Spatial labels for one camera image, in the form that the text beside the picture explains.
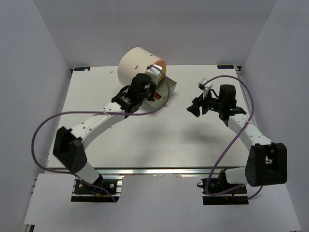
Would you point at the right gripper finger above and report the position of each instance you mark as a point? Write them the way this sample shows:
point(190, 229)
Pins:
point(197, 101)
point(194, 110)

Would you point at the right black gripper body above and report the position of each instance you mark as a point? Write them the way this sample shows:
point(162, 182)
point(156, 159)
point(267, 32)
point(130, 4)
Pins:
point(211, 104)

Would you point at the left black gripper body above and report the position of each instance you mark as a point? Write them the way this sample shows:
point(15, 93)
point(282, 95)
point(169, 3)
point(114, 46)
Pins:
point(151, 91)

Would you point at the red lip gloss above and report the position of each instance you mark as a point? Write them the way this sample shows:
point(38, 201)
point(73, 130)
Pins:
point(157, 96)

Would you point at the orange top drawer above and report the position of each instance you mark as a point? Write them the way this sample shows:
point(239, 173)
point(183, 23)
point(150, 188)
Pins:
point(162, 64)

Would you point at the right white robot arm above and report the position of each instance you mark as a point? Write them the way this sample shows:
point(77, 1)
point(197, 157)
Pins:
point(267, 161)

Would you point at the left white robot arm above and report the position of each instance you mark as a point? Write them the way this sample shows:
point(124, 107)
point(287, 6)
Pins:
point(70, 144)

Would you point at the white cylindrical drawer organizer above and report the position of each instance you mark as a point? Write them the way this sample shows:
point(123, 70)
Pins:
point(133, 62)

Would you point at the blue label right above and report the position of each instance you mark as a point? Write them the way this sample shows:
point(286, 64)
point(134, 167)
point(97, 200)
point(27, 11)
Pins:
point(225, 66)

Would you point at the blue label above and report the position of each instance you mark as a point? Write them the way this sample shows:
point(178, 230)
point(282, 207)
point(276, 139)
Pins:
point(81, 69)
point(225, 66)

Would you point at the blue label left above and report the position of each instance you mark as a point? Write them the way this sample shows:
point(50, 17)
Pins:
point(81, 69)

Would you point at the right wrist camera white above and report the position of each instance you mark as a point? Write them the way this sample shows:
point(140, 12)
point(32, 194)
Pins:
point(205, 85)

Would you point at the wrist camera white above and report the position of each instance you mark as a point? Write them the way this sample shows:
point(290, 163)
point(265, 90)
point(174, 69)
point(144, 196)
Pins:
point(205, 85)
point(155, 72)

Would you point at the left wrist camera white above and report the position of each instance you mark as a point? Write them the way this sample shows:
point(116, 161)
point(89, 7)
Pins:
point(155, 72)

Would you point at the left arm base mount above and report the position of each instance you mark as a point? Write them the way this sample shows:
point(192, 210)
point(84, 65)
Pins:
point(109, 191)

